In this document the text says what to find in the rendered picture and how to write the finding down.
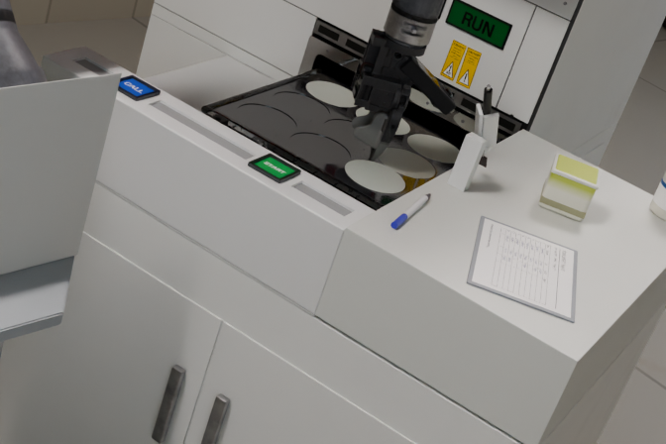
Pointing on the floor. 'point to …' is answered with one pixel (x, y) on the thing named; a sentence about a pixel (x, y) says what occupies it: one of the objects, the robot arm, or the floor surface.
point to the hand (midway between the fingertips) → (378, 153)
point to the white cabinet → (225, 361)
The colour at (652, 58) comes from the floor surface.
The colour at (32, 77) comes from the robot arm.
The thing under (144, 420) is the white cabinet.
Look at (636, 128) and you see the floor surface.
